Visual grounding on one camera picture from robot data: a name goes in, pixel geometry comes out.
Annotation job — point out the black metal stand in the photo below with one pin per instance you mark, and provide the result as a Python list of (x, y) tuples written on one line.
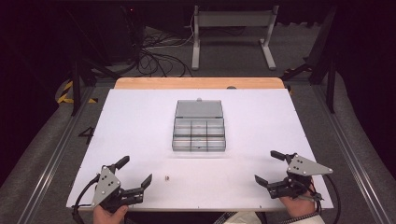
[(75, 87), (331, 90)]

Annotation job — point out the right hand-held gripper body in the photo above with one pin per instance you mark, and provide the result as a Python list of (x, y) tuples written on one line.
[(303, 168)]

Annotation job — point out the person's pale clothing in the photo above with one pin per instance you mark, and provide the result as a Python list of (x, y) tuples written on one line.
[(244, 218)]

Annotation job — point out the person's left hand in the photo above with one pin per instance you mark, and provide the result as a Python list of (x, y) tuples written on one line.
[(107, 216)]

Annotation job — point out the yellow black floor tape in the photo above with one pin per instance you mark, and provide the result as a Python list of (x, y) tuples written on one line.
[(66, 95)]

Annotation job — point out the person's right hand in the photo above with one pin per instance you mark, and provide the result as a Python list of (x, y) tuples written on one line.
[(297, 207)]

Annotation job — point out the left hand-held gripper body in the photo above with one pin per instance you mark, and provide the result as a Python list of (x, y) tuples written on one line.
[(106, 186)]

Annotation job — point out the clear plastic compartment box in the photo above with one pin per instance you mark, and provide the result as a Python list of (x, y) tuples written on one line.
[(199, 124)]

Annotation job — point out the wooden table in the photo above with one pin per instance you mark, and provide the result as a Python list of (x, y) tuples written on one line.
[(199, 83)]

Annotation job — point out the aluminium floor rail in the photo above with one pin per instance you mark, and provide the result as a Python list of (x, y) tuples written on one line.
[(53, 168), (351, 152)]

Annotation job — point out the dark box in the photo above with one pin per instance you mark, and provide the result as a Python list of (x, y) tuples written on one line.
[(116, 34)]

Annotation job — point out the grey metal stand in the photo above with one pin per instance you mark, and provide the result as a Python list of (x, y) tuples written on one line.
[(232, 19)]

